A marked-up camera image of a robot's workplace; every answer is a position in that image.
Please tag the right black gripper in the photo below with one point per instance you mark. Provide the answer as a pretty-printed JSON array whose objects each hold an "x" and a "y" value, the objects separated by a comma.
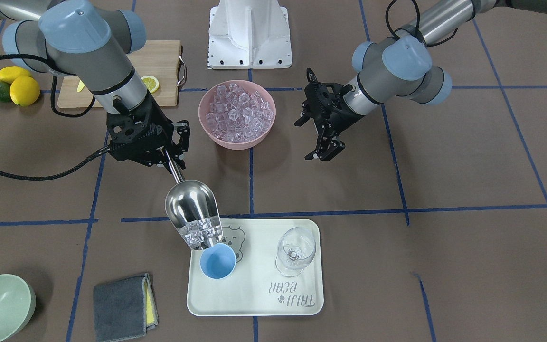
[{"x": 182, "y": 135}]

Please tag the lemon slice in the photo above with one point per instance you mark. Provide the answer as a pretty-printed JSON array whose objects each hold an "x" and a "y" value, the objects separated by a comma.
[{"x": 151, "y": 82}]

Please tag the wooden cutting board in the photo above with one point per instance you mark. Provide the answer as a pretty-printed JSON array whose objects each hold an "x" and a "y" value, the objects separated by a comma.
[{"x": 158, "y": 58}]

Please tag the clear wine glass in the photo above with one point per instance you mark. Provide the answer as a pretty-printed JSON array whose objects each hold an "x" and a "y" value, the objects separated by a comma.
[{"x": 295, "y": 251}]

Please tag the yellow plastic knife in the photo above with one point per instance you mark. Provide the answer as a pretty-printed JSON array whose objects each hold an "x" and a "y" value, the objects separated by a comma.
[{"x": 80, "y": 86}]

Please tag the blue cup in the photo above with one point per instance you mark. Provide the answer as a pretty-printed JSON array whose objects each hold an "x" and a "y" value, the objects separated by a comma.
[{"x": 218, "y": 262}]

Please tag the yellow cloth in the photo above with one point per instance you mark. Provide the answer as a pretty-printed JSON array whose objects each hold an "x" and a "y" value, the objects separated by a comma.
[{"x": 151, "y": 312}]

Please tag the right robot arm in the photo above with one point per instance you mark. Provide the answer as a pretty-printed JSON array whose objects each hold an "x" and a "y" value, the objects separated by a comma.
[{"x": 73, "y": 37}]

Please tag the grey folded cloth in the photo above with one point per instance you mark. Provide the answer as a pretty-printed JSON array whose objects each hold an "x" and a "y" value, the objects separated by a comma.
[{"x": 119, "y": 309}]

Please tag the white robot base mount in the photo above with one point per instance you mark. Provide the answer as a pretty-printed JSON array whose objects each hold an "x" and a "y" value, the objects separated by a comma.
[{"x": 249, "y": 34}]

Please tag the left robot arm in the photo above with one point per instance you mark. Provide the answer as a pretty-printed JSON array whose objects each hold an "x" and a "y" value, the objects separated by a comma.
[{"x": 400, "y": 65}]

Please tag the green bowl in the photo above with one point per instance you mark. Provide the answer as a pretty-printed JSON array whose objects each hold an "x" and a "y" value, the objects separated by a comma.
[{"x": 17, "y": 305}]

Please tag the yellow lemon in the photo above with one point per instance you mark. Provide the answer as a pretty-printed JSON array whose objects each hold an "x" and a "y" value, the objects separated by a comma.
[{"x": 24, "y": 91}]

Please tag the pink bowl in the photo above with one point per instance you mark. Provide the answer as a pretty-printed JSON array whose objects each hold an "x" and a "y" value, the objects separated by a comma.
[{"x": 237, "y": 114}]

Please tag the pile of ice cubes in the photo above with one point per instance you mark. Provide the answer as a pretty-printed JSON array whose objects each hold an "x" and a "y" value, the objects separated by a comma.
[{"x": 236, "y": 115}]

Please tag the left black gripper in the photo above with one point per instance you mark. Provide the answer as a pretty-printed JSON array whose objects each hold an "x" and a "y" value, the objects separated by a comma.
[{"x": 337, "y": 115}]

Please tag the white bear tray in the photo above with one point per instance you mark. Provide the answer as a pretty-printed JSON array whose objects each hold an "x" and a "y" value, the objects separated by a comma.
[{"x": 255, "y": 287}]

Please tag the steel ice scoop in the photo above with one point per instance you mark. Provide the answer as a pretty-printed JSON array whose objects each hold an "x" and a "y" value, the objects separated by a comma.
[{"x": 192, "y": 209}]

